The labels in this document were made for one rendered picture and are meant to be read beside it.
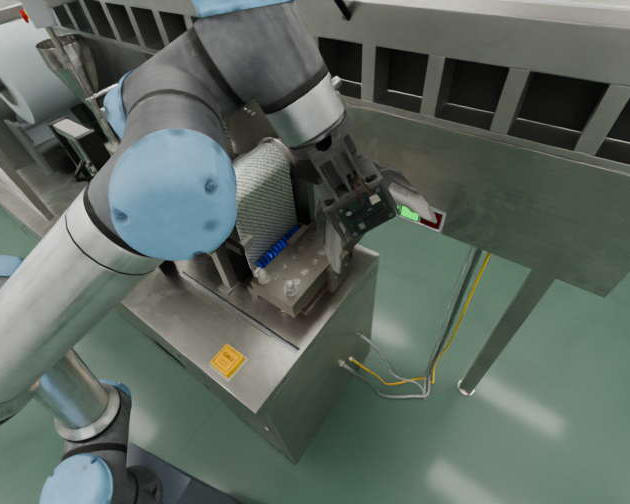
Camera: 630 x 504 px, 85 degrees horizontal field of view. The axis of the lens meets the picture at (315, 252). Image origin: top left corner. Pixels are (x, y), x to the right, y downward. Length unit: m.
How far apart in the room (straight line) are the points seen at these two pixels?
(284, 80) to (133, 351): 2.17
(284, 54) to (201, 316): 0.97
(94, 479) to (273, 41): 0.77
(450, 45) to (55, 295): 0.73
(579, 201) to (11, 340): 0.88
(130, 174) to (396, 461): 1.78
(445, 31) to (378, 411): 1.63
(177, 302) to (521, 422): 1.66
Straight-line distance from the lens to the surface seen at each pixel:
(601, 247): 0.93
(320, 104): 0.35
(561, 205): 0.88
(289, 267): 1.06
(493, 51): 0.78
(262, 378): 1.04
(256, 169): 0.99
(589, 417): 2.24
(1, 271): 0.60
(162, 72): 0.33
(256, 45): 0.33
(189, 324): 1.19
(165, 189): 0.21
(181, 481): 1.03
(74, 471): 0.88
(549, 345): 2.34
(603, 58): 0.76
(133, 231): 0.23
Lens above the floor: 1.84
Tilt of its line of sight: 48 degrees down
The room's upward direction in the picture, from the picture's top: 6 degrees counter-clockwise
